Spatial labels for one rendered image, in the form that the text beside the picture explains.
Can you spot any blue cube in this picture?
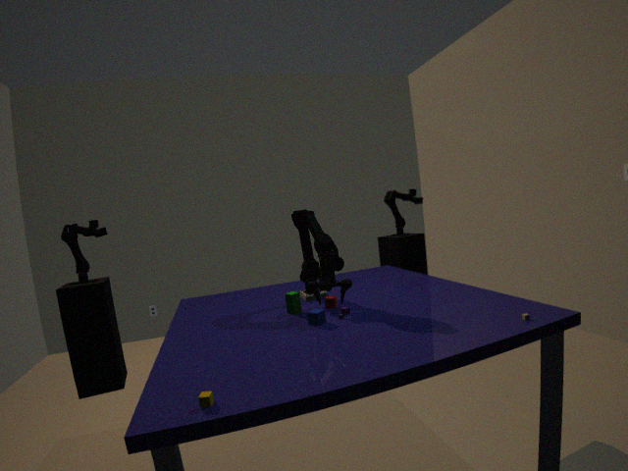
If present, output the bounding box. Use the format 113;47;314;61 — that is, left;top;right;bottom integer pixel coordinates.
307;308;327;326

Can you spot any small olive-yellow cube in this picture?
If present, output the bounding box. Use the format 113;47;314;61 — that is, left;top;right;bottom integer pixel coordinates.
198;392;214;407

